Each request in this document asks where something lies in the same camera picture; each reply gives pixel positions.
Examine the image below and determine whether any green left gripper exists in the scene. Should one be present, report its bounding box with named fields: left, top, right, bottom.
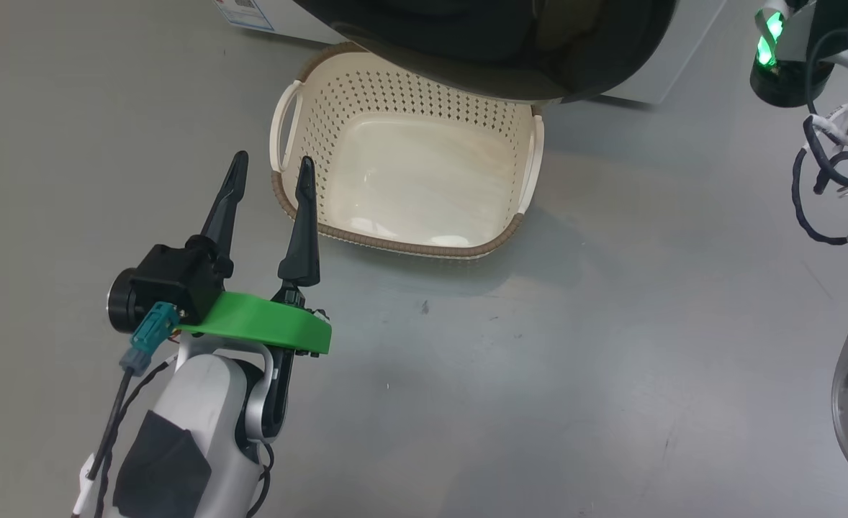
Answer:
left=178, top=150, right=333, bottom=356

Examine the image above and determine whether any round glass washing machine door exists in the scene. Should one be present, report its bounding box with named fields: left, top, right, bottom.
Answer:
left=291, top=0, right=682, bottom=103

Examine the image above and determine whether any cream perforated laundry basket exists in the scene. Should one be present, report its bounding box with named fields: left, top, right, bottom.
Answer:
left=269, top=42, right=546, bottom=260

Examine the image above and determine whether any white washing machine body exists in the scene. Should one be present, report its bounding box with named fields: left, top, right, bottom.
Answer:
left=212, top=0, right=729, bottom=107

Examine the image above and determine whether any blue white energy label sticker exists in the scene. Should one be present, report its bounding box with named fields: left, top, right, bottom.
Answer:
left=213, top=0, right=275, bottom=32

